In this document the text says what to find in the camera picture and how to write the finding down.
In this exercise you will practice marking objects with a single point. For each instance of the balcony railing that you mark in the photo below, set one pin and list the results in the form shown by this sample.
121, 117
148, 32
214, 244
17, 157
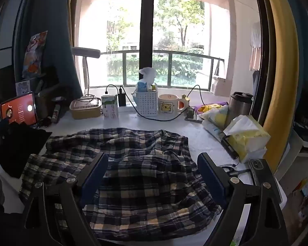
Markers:
170, 66

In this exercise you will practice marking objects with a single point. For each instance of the beige storage basket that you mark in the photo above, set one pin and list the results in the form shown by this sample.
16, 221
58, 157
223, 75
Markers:
86, 110

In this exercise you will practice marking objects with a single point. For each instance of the black cloth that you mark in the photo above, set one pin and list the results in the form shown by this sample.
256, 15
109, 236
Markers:
25, 148

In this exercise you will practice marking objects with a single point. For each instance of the steel tumbler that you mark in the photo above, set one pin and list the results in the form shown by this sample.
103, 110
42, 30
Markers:
240, 107

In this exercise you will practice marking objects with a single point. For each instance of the white desk lamp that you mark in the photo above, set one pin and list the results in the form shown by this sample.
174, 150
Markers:
86, 52

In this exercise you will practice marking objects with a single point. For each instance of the yellow tissue pack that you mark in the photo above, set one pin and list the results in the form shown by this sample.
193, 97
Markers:
249, 135

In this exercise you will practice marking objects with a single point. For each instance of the purple yellow package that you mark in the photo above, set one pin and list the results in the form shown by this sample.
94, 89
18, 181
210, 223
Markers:
210, 106

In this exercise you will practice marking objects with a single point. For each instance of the white yellow-dot tissue pack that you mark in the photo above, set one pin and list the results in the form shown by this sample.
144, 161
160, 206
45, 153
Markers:
217, 117

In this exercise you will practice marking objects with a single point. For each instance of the small green figurine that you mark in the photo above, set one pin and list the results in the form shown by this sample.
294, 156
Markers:
190, 112

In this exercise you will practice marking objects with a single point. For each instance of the white crumpled tissue bag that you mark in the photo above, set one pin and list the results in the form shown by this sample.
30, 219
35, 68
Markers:
148, 75

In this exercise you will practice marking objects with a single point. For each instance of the white green carton box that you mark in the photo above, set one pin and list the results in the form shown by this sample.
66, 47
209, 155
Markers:
109, 107

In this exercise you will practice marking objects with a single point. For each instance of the tablet with red screen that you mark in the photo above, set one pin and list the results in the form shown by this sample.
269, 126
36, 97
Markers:
18, 109

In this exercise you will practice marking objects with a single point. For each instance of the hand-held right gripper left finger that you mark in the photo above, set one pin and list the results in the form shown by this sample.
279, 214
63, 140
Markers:
95, 176

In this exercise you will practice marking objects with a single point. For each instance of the white blue-print wipes pack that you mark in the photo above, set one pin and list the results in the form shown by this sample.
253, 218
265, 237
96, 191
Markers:
214, 132

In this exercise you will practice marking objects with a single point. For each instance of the blue curtain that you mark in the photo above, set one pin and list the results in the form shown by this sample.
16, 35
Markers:
56, 30

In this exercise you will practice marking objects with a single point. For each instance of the blue bottle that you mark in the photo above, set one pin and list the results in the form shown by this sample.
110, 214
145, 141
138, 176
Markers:
141, 86

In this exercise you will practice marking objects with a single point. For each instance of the paper bag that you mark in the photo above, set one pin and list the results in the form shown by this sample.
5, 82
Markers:
219, 85

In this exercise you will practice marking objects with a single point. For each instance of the white power strip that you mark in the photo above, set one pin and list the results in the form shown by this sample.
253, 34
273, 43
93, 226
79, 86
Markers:
131, 107

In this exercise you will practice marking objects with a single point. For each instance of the plaid flannel shirt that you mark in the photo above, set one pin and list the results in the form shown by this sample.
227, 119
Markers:
148, 179

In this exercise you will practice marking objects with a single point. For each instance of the bear print mug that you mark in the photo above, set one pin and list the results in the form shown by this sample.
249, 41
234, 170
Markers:
168, 105

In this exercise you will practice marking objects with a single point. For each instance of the black power charger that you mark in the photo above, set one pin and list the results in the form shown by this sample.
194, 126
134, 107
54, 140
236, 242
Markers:
122, 97

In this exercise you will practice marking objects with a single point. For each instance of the dark window frame post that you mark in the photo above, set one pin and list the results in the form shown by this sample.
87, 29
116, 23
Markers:
146, 23

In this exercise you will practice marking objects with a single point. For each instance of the small printed card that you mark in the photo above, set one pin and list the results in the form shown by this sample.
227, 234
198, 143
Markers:
23, 87

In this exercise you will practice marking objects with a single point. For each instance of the yellow curtain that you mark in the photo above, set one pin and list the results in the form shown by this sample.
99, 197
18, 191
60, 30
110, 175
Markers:
281, 56

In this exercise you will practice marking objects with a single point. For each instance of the black power strip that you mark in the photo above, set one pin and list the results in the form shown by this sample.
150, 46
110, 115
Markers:
56, 112

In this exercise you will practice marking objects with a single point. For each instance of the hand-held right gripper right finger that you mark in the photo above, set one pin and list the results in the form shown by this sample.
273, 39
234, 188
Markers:
210, 179

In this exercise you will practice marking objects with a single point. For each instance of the colourful snack bag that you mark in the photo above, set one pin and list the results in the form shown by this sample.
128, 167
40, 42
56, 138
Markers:
34, 56

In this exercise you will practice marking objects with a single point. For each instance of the white plastic basket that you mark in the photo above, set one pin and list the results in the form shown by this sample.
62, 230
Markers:
146, 102

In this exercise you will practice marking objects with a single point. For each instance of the hanging clothes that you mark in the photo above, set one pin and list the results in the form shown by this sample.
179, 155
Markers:
255, 46

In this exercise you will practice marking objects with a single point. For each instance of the grey smartphone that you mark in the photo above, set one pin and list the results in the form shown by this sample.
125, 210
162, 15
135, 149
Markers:
264, 176

